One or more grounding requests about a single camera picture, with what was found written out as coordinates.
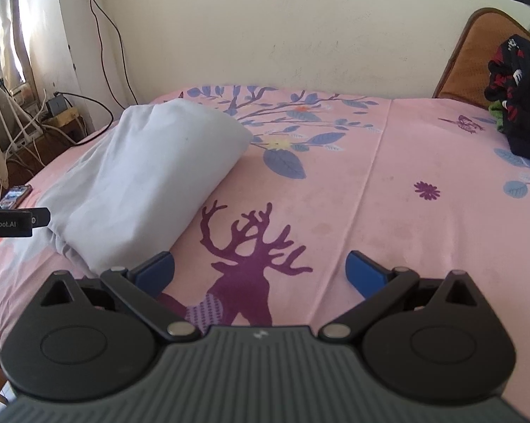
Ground pink printed bed sheet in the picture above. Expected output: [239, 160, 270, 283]
[0, 84, 530, 411]

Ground smartphone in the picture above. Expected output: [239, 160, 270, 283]
[0, 185, 33, 210]

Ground black wall cable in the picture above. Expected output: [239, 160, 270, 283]
[75, 0, 139, 107]

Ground green garment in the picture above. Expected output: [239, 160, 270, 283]
[488, 101, 507, 132]

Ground black and red garment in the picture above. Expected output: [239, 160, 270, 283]
[484, 34, 530, 113]

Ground small wooden box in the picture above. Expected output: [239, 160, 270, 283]
[42, 106, 81, 142]

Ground black power adapter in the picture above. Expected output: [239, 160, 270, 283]
[46, 92, 68, 116]

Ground brown wooden headboard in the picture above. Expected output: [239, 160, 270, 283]
[432, 7, 530, 107]

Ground light grey pillow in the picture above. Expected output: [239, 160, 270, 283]
[14, 99, 254, 276]

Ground black folded garment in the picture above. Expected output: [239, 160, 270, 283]
[496, 97, 530, 168]

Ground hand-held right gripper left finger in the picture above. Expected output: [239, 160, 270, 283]
[39, 251, 202, 343]

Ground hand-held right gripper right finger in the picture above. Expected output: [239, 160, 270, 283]
[318, 250, 488, 343]

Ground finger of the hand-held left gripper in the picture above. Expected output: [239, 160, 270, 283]
[30, 207, 52, 229]

